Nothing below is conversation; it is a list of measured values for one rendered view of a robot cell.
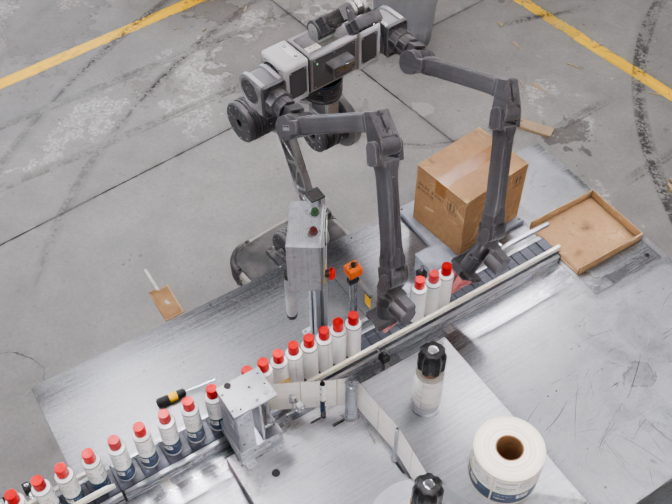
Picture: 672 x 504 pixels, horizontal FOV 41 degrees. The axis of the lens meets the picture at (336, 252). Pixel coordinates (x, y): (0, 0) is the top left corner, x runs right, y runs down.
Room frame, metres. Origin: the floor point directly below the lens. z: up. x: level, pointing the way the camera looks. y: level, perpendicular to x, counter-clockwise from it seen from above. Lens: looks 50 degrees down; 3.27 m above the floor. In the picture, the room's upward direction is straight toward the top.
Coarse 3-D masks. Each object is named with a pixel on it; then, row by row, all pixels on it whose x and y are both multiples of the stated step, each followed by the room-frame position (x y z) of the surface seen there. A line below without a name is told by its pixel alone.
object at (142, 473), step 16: (544, 240) 2.06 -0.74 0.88; (512, 256) 1.99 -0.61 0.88; (528, 256) 1.99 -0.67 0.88; (480, 272) 1.92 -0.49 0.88; (464, 288) 1.85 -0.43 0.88; (464, 304) 1.78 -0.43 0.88; (432, 320) 1.72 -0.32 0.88; (368, 336) 1.66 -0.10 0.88; (384, 336) 1.66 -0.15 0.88; (208, 432) 1.31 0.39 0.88; (160, 448) 1.26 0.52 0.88; (192, 448) 1.26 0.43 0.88; (160, 464) 1.21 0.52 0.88
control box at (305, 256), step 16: (304, 208) 1.67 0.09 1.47; (320, 208) 1.67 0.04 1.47; (288, 224) 1.61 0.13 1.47; (304, 224) 1.61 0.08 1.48; (320, 224) 1.61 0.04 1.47; (288, 240) 1.56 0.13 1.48; (304, 240) 1.55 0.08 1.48; (320, 240) 1.56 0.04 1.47; (288, 256) 1.53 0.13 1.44; (304, 256) 1.53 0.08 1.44; (320, 256) 1.53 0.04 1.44; (288, 272) 1.53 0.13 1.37; (304, 272) 1.53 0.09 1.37; (320, 272) 1.53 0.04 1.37; (288, 288) 1.54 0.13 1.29; (304, 288) 1.53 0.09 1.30; (320, 288) 1.53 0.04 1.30
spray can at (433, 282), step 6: (432, 270) 1.76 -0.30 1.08; (432, 276) 1.74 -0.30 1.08; (438, 276) 1.74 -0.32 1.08; (426, 282) 1.75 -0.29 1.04; (432, 282) 1.74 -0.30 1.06; (438, 282) 1.74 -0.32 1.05; (432, 288) 1.73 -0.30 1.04; (438, 288) 1.73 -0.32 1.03; (432, 294) 1.73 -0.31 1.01; (438, 294) 1.73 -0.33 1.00; (426, 300) 1.73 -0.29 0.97; (432, 300) 1.73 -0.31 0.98; (438, 300) 1.74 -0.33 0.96; (426, 306) 1.73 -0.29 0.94; (432, 306) 1.73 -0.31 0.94; (426, 312) 1.73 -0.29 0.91; (432, 312) 1.73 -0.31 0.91
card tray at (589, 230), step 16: (592, 192) 2.31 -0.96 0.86; (560, 208) 2.23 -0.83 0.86; (576, 208) 2.25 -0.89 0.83; (592, 208) 2.25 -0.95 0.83; (608, 208) 2.24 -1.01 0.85; (560, 224) 2.18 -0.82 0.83; (576, 224) 2.18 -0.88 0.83; (592, 224) 2.17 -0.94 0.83; (608, 224) 2.17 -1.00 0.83; (624, 224) 2.17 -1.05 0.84; (560, 240) 2.10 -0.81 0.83; (576, 240) 2.10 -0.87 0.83; (592, 240) 2.10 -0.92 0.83; (608, 240) 2.10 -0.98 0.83; (624, 240) 2.10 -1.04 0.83; (576, 256) 2.02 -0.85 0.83; (592, 256) 2.02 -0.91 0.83; (608, 256) 2.01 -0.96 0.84; (576, 272) 1.95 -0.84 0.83
